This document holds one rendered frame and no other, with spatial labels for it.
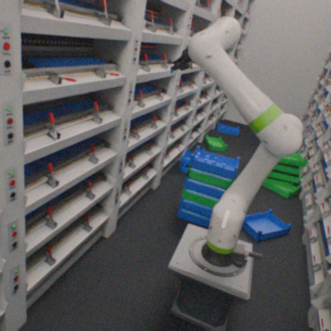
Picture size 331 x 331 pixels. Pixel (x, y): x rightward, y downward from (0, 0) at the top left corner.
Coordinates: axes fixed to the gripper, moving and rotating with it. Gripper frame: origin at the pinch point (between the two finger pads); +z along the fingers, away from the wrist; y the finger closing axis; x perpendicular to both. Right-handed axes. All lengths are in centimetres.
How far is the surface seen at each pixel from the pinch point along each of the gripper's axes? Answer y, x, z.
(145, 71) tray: 0.4, 6.9, 21.1
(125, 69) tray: -11.0, 22.0, 5.8
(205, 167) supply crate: -35, -52, 32
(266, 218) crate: -55, -123, 42
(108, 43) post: -2.0, 31.8, 8.3
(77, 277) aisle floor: -109, 10, 31
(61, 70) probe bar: -31, 48, -14
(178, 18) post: 50, -10, 36
